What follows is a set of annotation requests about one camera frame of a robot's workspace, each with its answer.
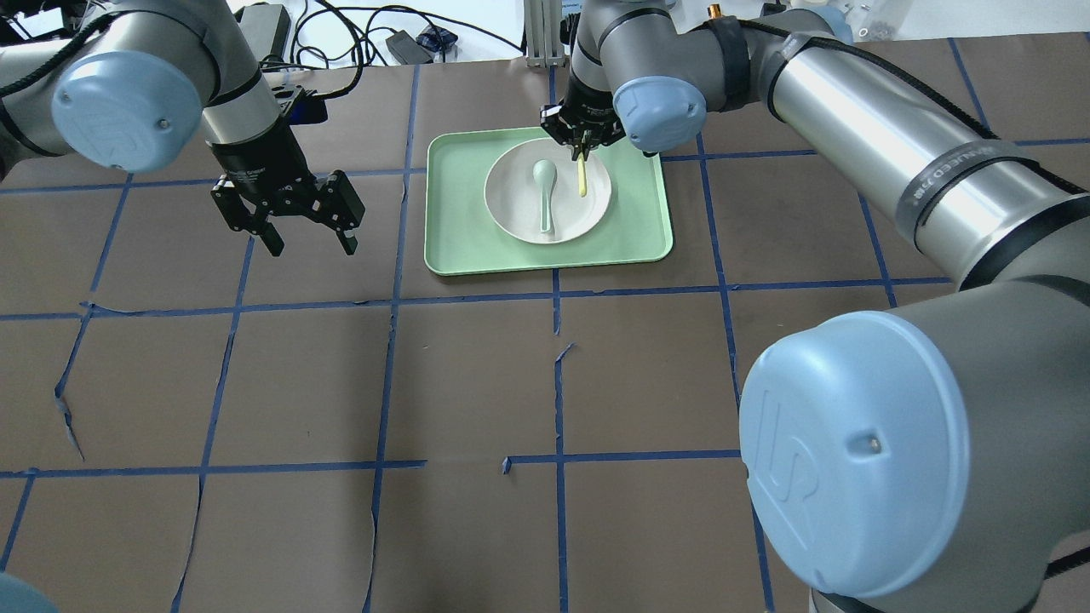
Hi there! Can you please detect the light green tray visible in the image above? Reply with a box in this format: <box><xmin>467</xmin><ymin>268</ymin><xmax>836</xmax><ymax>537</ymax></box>
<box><xmin>423</xmin><ymin>128</ymin><xmax>674</xmax><ymax>277</ymax></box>

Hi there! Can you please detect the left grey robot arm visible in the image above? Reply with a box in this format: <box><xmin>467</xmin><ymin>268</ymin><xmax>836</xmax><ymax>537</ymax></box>
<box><xmin>1</xmin><ymin>1</ymin><xmax>365</xmax><ymax>256</ymax></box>

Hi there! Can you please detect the white round plate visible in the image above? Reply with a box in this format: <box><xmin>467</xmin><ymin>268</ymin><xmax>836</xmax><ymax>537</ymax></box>
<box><xmin>484</xmin><ymin>139</ymin><xmax>614</xmax><ymax>245</ymax></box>

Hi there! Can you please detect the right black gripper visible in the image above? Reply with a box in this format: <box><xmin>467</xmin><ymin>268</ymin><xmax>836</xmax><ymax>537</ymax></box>
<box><xmin>540</xmin><ymin>72</ymin><xmax>626</xmax><ymax>157</ymax></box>

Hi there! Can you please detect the light green plastic spoon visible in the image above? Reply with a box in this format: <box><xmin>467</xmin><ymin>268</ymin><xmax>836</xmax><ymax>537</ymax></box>
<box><xmin>532</xmin><ymin>159</ymin><xmax>558</xmax><ymax>235</ymax></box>

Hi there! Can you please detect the black power adapter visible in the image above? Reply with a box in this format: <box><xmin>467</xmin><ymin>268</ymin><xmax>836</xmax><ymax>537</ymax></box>
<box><xmin>385</xmin><ymin>31</ymin><xmax>433</xmax><ymax>67</ymax></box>

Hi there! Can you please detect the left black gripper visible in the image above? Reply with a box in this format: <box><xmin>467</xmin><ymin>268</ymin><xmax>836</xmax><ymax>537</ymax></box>
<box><xmin>209</xmin><ymin>119</ymin><xmax>365</xmax><ymax>257</ymax></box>

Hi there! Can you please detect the aluminium frame post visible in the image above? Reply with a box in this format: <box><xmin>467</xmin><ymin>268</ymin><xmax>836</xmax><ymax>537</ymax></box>
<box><xmin>523</xmin><ymin>0</ymin><xmax>568</xmax><ymax>67</ymax></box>

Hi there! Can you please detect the yellow plastic fork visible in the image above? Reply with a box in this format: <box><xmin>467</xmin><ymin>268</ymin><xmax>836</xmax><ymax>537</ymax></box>
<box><xmin>576</xmin><ymin>152</ymin><xmax>588</xmax><ymax>199</ymax></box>

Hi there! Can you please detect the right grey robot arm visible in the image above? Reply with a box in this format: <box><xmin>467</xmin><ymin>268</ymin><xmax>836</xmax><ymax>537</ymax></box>
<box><xmin>554</xmin><ymin>107</ymin><xmax>953</xmax><ymax>612</ymax></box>

